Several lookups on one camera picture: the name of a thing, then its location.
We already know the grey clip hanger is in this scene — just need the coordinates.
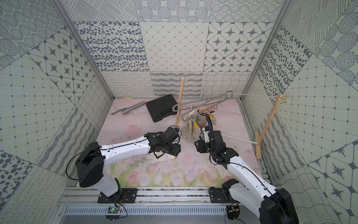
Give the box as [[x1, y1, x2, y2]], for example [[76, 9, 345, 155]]
[[172, 91, 234, 122]]

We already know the blue dotted glove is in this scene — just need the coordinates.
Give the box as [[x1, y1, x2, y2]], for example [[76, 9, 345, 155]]
[[158, 154, 177, 161], [209, 113, 217, 126]]

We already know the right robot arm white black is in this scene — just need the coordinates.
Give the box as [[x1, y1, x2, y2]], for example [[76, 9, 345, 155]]
[[195, 114, 299, 224]]

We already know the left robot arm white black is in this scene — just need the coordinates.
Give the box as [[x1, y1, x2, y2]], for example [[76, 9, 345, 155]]
[[69, 126, 181, 197]]

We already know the black flat pad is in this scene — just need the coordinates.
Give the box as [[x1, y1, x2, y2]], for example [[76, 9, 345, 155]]
[[145, 94, 177, 123]]

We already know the grey metal cylinder tool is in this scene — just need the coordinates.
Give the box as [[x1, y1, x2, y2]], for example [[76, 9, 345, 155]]
[[111, 101, 146, 115]]

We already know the small black module right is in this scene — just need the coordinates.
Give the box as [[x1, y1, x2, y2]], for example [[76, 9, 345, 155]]
[[226, 205, 240, 220]]

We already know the small circuit board left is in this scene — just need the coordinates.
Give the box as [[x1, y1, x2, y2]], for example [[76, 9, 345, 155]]
[[105, 207, 120, 221]]

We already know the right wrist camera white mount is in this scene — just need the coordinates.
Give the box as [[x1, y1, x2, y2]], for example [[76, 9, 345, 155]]
[[202, 126, 210, 143]]

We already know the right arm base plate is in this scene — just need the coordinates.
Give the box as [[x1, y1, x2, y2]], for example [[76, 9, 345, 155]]
[[208, 187, 238, 203]]

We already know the wooden drying rack frame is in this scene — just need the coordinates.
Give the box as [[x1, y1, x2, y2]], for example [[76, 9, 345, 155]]
[[175, 76, 286, 160]]

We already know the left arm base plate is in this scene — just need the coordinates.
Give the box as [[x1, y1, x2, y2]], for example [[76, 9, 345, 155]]
[[97, 188, 138, 204]]

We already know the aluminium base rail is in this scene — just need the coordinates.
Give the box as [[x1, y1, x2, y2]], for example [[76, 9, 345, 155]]
[[58, 187, 211, 205]]

